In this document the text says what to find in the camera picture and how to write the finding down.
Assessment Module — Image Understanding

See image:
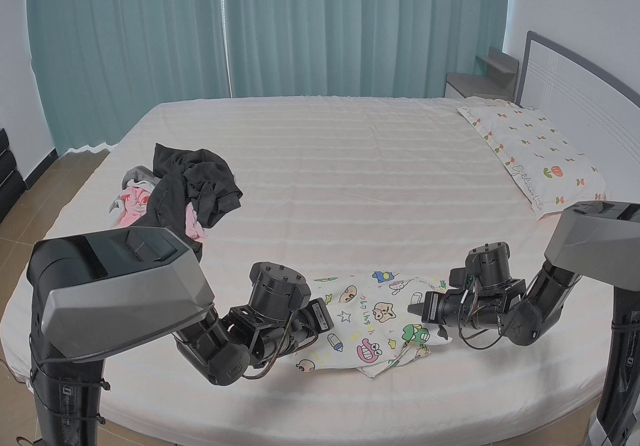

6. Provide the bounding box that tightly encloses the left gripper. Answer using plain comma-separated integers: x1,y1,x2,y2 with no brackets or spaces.
290,298,335,351

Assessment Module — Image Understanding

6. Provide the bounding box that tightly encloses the blue-green curtain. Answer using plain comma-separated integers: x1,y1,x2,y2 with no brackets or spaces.
222,0,514,99
27,0,233,157

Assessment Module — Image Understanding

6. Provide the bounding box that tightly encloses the white printed pyjama top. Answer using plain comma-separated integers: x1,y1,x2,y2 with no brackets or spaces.
292,270,453,380

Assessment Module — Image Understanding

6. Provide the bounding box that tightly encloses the pile of clothes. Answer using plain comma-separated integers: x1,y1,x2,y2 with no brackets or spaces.
110,143,244,262

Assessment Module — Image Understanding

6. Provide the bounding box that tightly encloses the white printed pillow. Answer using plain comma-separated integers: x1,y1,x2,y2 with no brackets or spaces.
456,101,607,221

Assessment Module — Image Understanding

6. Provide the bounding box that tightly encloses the black cable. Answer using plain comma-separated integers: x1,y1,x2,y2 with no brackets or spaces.
458,325,504,351
242,329,307,380

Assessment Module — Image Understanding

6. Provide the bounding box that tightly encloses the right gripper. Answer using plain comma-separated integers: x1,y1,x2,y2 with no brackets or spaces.
421,290,465,328

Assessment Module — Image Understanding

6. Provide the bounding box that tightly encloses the black chest of drawers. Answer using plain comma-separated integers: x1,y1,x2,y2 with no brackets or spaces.
0,128,26,225

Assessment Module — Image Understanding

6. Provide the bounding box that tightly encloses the bed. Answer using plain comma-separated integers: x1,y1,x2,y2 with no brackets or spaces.
0,31,640,446

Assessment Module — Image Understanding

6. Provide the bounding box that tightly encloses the grey bedside table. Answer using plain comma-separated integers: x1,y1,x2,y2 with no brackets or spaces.
444,46,519,102

